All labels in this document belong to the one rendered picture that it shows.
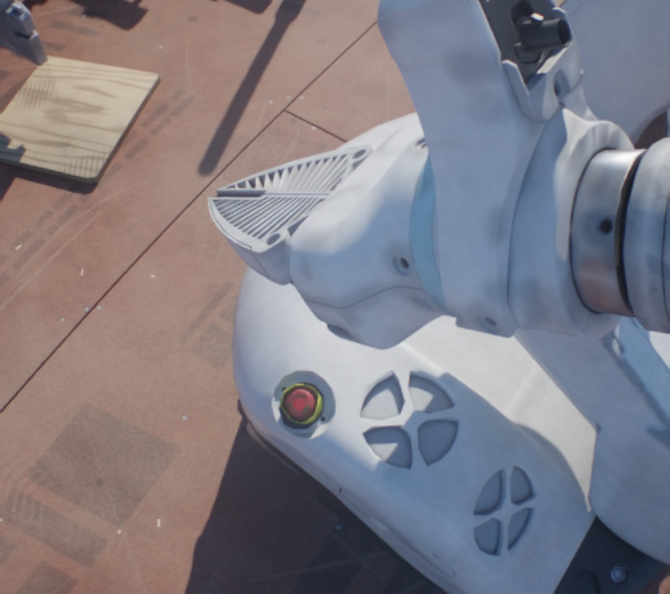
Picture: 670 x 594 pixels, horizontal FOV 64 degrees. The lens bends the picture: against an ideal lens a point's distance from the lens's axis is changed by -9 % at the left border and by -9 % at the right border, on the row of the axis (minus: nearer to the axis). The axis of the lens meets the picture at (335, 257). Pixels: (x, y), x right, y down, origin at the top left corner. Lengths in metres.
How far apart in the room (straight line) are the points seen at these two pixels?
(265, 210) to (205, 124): 0.95
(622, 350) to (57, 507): 0.80
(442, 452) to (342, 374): 0.12
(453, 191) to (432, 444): 0.41
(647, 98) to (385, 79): 1.01
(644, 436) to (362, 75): 1.02
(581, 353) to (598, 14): 0.25
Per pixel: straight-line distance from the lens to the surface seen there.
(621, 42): 0.35
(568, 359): 0.49
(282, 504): 0.89
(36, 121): 1.34
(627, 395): 0.50
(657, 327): 0.18
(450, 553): 0.60
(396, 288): 0.21
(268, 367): 0.58
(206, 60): 1.39
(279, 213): 0.28
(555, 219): 0.16
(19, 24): 1.24
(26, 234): 1.18
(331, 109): 1.25
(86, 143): 1.25
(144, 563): 0.92
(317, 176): 0.30
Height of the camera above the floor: 0.89
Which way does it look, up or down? 59 degrees down
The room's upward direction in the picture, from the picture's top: 5 degrees clockwise
